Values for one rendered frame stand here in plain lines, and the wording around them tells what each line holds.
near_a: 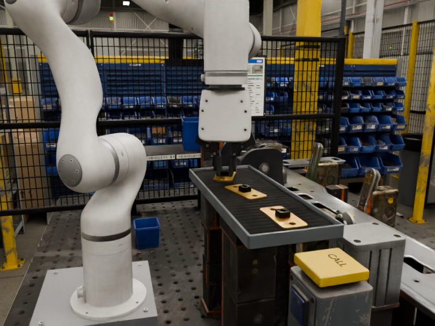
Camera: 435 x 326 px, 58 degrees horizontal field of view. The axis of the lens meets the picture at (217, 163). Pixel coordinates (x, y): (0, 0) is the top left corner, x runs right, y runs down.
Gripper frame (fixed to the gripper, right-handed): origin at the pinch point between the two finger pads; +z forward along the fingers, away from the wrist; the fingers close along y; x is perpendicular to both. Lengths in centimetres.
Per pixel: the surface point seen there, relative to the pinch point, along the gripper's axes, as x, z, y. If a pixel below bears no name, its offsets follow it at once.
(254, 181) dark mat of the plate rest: -3.0, 2.4, 6.2
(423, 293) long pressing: -12.2, 18.3, 35.6
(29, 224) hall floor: 234, 119, -214
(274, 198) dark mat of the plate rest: -13.3, 2.3, 10.0
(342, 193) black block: 54, 21, 33
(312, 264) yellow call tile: -36.0, 2.3, 14.4
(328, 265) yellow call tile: -35.8, 2.3, 16.2
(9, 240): 156, 98, -175
